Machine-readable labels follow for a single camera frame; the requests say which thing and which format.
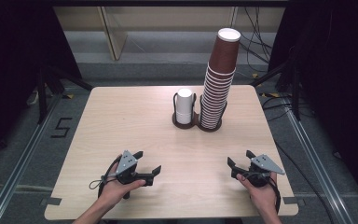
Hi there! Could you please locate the dark brown double cup holder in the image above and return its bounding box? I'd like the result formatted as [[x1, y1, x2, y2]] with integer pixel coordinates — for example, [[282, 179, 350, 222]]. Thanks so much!
[[171, 91, 227, 133]]

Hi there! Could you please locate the black tape numeral mark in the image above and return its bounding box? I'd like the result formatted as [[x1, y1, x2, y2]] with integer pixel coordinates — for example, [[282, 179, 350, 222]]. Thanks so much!
[[50, 117, 73, 139]]

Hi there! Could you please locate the left hand-held gripper cable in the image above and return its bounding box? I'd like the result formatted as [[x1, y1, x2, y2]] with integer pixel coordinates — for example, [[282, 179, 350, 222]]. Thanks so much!
[[89, 155, 122, 199]]

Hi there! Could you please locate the white floor cable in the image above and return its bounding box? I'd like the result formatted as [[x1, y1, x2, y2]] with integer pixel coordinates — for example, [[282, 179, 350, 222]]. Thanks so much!
[[26, 90, 41, 106]]

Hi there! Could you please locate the right hand-held gripper cable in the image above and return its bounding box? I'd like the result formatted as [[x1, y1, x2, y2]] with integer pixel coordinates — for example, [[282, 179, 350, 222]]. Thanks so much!
[[243, 172, 282, 216]]

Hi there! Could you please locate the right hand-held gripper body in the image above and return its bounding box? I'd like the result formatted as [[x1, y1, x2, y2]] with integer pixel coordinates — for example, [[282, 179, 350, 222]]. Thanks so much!
[[234, 154, 286, 189]]

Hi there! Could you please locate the beige wooden panel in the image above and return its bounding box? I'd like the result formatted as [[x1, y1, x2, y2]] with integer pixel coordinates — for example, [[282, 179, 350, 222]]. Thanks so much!
[[97, 7, 129, 62]]

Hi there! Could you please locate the stack of brown cups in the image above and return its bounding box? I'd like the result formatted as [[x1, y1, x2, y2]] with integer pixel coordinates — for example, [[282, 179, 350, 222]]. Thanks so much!
[[199, 27, 241, 131]]

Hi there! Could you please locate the metal floor rail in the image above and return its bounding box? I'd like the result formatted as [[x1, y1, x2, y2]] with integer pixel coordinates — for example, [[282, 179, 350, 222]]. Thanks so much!
[[0, 92, 64, 224], [283, 99, 355, 224]]

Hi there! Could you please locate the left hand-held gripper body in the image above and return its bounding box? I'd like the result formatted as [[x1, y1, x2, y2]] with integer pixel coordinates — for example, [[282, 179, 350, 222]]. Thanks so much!
[[115, 150, 154, 188]]

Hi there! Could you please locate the person's left hand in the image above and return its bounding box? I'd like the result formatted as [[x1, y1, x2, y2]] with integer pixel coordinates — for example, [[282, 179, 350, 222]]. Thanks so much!
[[98, 162, 147, 209]]

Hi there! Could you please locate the black tripod stand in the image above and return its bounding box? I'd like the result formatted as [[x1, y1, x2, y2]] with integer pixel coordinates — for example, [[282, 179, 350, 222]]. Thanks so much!
[[35, 64, 94, 125], [250, 59, 302, 122]]

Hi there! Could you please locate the black curtain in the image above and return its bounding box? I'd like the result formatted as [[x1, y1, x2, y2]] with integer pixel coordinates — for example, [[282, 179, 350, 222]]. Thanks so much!
[[0, 0, 82, 162], [268, 0, 358, 214]]

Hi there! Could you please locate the hand-held gripper cable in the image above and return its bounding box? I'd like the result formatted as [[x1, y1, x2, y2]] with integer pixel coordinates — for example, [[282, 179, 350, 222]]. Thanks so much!
[[89, 155, 122, 199], [243, 172, 282, 216]]

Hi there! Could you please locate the person's right hand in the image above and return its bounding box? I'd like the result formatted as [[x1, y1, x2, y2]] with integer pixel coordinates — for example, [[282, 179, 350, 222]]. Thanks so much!
[[236, 172, 279, 216]]

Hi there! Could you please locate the black tape strip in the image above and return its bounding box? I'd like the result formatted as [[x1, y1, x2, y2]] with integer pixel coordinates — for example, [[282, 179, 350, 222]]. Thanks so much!
[[282, 196, 306, 207], [40, 196, 62, 207]]

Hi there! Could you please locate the stack of white cups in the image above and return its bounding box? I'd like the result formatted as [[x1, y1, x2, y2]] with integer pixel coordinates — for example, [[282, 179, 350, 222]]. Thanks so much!
[[175, 88, 194, 125]]

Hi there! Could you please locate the bundle of black cables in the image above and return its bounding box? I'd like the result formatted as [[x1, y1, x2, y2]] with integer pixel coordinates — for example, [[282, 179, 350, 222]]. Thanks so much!
[[232, 7, 274, 66]]

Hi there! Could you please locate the black floor cable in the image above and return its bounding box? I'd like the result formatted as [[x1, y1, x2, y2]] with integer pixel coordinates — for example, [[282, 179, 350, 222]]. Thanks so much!
[[262, 94, 335, 224]]

